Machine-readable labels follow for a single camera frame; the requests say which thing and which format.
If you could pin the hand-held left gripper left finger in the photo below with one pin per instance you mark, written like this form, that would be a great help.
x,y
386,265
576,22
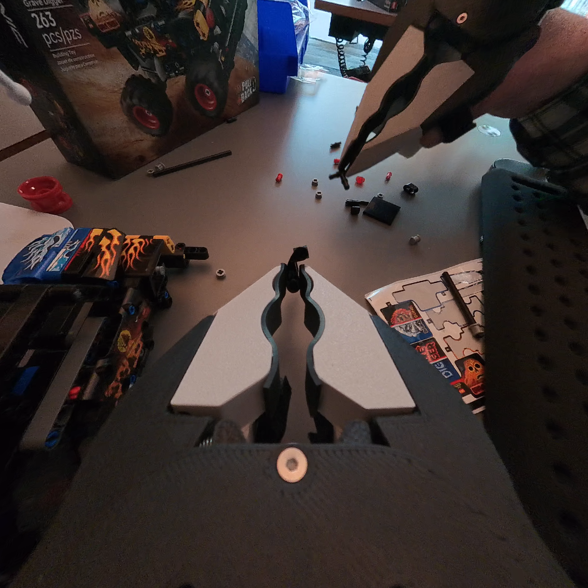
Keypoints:
x,y
220,358

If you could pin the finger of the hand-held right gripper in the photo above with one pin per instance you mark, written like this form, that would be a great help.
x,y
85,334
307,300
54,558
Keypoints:
x,y
390,73
413,124

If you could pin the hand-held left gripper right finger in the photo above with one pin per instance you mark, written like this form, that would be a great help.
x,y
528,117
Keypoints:
x,y
363,358

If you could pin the sticker sheet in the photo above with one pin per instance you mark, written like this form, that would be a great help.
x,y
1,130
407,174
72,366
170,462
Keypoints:
x,y
413,330

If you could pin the grey desk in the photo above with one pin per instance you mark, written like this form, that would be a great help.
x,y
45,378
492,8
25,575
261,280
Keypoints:
x,y
275,220

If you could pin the person's right hand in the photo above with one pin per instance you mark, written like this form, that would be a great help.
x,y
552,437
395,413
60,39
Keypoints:
x,y
542,64

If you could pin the black toy connector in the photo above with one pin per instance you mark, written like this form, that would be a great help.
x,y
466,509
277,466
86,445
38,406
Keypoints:
x,y
410,188

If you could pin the clear plastic piece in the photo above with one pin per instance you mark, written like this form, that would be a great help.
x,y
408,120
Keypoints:
x,y
489,129

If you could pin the black flat square toy panel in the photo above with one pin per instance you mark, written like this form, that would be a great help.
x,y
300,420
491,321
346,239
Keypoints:
x,y
381,210

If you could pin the black toy pin bar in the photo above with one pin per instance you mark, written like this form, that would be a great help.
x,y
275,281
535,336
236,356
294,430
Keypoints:
x,y
357,201

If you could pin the short black axle with stop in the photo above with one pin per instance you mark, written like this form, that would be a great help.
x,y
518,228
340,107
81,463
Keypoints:
x,y
461,303

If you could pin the blue storage bin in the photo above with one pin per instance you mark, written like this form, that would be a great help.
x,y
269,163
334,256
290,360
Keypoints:
x,y
275,46

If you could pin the flame-printed toy truck model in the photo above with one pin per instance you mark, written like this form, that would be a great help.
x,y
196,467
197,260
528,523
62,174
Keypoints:
x,y
105,252

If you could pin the dark perforated panel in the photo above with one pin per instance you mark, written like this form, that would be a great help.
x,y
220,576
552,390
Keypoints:
x,y
537,321

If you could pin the black long toy axle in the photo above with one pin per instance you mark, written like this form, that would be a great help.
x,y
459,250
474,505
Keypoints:
x,y
193,163

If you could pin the white book stand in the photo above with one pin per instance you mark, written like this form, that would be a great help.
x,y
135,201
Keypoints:
x,y
27,229

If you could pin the red toy wheel rim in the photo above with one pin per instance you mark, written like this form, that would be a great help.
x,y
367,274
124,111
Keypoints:
x,y
43,195

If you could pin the toy truck set box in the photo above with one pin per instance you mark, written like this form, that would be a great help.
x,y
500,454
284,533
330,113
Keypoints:
x,y
115,69

